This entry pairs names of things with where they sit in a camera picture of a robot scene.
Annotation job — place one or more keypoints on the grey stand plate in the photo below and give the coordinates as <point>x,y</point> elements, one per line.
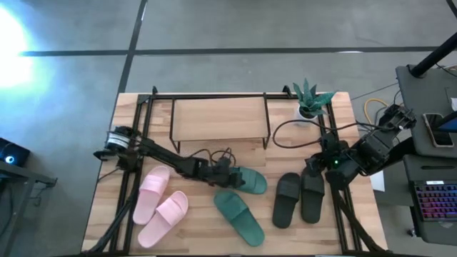
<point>417,107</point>

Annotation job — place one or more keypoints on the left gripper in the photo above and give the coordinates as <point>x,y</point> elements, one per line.
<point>221,175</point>

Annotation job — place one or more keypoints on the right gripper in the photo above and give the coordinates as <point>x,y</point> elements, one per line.
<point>339,176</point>

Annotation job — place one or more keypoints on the black box with blue light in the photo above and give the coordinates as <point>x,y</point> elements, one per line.
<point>18,151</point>

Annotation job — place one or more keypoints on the white paper sheet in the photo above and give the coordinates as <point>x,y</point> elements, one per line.
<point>376,180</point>

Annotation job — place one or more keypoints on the green rubber slide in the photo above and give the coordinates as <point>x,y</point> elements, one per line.
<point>253,181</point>
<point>239,217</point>

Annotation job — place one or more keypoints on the pink rubber slide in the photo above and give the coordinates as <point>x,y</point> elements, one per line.
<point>164,219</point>
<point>151,194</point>

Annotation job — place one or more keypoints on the black aluminium table frame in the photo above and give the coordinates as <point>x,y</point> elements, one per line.
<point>148,118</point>

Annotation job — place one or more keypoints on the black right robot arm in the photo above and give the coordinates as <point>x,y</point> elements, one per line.
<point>373,150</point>

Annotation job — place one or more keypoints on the grey laptop with lit keyboard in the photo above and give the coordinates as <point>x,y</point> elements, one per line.
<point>435,201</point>

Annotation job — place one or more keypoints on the black rubber slide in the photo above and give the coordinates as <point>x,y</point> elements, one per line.
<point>285,201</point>
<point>312,200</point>

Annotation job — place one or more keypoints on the wooden shelf with black frame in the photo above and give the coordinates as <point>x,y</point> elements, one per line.
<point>218,119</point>

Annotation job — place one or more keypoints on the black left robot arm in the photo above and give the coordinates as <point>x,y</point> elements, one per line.
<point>168,160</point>

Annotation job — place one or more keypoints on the black pole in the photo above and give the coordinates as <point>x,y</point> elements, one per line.
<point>432,55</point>

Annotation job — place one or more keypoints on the black metal side stand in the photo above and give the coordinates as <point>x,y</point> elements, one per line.
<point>21,175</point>

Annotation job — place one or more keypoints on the smartphone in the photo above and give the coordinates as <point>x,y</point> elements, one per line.
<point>437,130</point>

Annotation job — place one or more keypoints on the succulent plant in white pot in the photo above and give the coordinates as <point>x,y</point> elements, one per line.
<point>308,103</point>

